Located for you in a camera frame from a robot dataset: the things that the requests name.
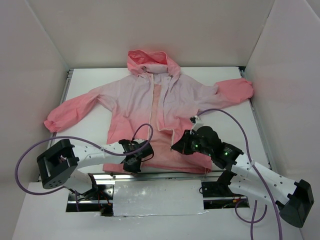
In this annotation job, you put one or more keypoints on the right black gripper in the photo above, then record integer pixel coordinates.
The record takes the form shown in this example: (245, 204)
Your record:
(186, 142)

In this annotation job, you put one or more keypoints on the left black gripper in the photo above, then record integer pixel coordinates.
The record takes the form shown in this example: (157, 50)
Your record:
(132, 162)

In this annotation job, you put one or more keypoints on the pink gradient hooded jacket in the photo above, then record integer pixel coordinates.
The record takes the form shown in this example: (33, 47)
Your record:
(155, 101)

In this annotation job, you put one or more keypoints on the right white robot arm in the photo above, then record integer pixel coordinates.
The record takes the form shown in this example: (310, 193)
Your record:
(293, 199)

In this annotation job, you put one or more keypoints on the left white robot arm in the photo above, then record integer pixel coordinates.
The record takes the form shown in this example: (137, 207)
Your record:
(60, 165)

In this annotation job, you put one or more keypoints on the white foil-taped panel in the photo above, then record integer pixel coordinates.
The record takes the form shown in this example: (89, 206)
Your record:
(157, 198)

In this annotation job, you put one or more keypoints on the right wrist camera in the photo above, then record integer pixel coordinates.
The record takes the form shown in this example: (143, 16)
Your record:
(196, 123)

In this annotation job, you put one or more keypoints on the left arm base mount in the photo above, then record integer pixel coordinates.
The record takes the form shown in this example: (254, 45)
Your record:
(98, 200)

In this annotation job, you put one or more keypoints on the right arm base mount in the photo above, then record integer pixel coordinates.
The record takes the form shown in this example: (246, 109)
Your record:
(217, 194)

